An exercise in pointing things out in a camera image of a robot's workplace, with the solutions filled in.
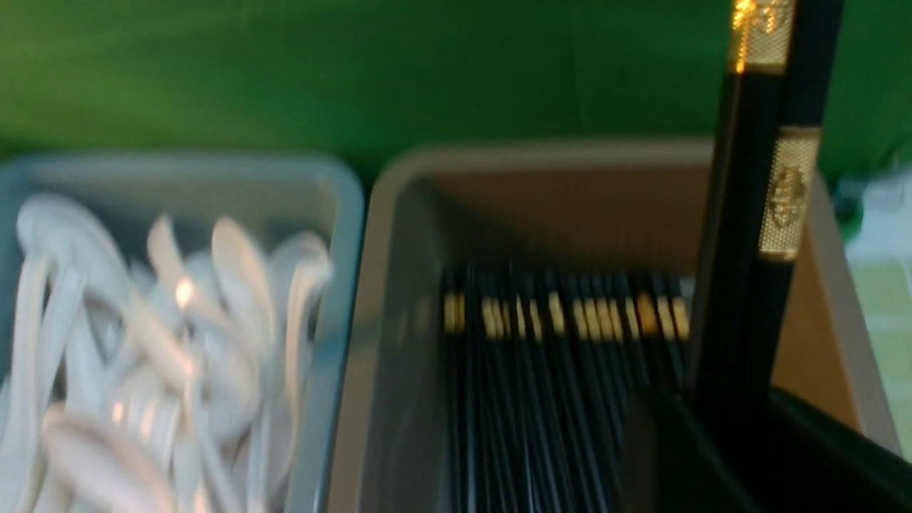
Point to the teal plastic spoon bin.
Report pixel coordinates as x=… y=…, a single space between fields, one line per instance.
x=273 y=196

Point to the pile of white spoons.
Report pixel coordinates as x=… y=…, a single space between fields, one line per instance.
x=171 y=389

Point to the grey-brown plastic chopstick bin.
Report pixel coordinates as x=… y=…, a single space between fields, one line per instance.
x=600 y=205

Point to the black chopstick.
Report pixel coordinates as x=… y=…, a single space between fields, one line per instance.
x=807 y=79
x=760 y=33

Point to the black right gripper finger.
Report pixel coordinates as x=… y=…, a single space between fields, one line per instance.
x=798 y=460

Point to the green backdrop cloth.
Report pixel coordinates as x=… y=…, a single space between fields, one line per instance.
x=364 y=80

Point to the black chopsticks bundle in bin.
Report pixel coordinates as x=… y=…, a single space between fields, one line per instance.
x=541 y=366

